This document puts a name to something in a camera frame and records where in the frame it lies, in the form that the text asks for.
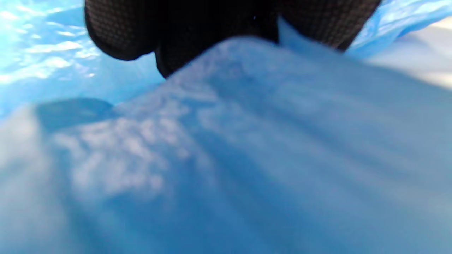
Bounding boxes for person's left hand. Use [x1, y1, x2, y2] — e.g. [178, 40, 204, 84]
[84, 0, 382, 78]

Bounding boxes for blue plastic bag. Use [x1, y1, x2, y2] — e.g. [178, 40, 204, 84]
[0, 0, 452, 254]

